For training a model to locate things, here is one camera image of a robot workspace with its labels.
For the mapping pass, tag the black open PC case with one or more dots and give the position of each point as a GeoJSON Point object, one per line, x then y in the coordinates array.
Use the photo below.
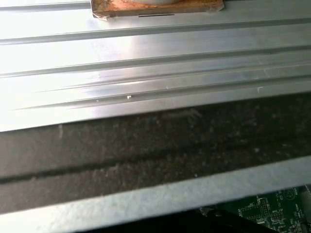
{"type": "Point", "coordinates": [145, 150]}

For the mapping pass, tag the green motherboard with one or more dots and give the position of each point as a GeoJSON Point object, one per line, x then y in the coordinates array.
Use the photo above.
{"type": "Point", "coordinates": [279, 213]}

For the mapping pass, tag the brown square base plate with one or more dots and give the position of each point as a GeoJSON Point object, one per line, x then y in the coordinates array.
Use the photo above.
{"type": "Point", "coordinates": [158, 9]}

